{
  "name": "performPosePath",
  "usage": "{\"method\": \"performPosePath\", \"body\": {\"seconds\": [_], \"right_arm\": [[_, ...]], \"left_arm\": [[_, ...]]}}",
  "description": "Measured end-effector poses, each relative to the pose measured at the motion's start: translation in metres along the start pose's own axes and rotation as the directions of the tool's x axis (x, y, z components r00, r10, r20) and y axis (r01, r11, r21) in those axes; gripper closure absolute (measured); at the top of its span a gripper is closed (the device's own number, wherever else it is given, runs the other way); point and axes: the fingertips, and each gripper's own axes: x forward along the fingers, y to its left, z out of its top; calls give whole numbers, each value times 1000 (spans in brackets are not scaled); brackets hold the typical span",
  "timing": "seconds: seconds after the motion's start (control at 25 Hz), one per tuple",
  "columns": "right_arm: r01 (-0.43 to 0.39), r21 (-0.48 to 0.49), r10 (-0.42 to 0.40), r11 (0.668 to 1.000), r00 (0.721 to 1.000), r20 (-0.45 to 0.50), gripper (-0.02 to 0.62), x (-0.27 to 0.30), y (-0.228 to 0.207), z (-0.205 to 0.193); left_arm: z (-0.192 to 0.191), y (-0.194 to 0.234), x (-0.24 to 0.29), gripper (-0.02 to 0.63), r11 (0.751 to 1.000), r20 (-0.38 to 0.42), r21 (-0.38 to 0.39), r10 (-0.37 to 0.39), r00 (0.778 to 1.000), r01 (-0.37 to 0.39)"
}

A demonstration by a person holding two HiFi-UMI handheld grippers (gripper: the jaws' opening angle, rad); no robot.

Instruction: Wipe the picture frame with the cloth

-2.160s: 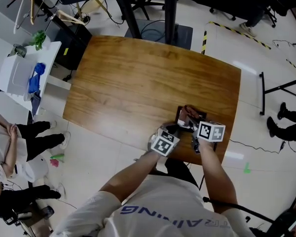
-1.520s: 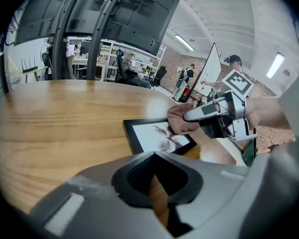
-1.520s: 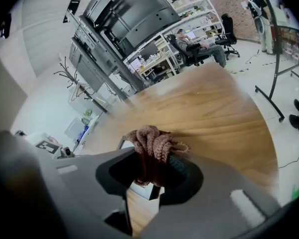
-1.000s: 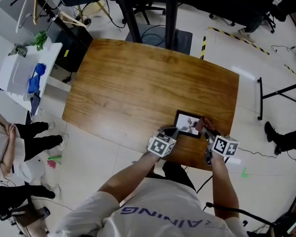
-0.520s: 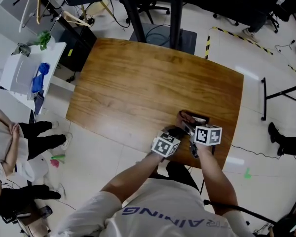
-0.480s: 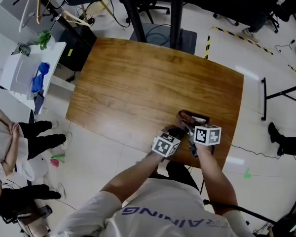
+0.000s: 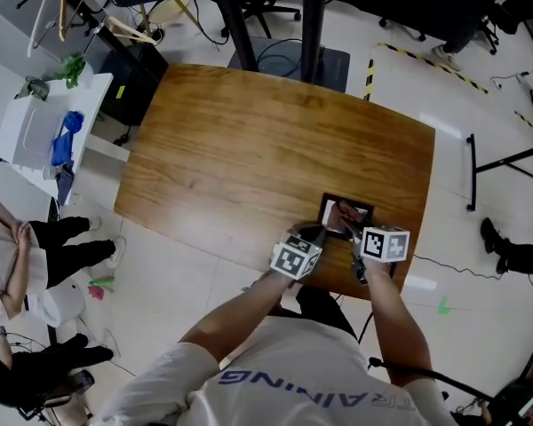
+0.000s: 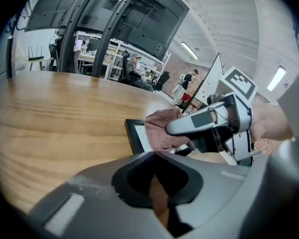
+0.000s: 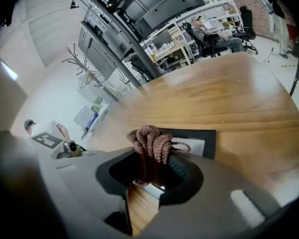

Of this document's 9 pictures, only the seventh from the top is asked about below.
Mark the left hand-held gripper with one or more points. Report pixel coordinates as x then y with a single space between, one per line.
293 257

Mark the pink green toy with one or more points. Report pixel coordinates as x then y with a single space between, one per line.
98 287

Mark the green plant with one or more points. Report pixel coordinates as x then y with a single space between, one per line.
71 69

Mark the person's left forearm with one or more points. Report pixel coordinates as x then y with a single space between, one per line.
240 313

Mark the black cabinet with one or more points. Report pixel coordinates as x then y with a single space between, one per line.
133 87

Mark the white round stool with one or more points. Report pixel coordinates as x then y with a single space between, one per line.
64 304

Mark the person's white printed shirt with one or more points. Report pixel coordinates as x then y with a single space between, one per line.
302 380

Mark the person's dark trousers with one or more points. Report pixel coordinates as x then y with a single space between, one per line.
324 304

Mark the white plastic box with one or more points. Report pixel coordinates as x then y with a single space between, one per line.
26 131

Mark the black stand base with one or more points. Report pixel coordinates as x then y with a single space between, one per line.
333 67

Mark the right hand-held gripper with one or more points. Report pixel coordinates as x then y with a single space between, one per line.
384 244

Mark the black picture frame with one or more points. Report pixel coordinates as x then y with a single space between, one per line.
326 202

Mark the black office chair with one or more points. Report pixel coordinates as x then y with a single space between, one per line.
266 13

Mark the black smartphone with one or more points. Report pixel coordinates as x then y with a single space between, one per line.
83 381

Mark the wooden clothes hanger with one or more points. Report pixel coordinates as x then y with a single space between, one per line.
63 7
129 31

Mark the green tape mark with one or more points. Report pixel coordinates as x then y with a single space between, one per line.
444 306

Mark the person's right forearm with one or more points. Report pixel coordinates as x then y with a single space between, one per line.
395 322

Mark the yellow black hazard tape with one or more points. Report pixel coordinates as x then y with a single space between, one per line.
426 60

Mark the black metal rack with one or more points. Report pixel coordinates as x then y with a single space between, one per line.
473 171

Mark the blue cloth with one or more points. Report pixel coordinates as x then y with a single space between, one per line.
66 142

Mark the white side table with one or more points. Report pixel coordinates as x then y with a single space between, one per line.
93 104

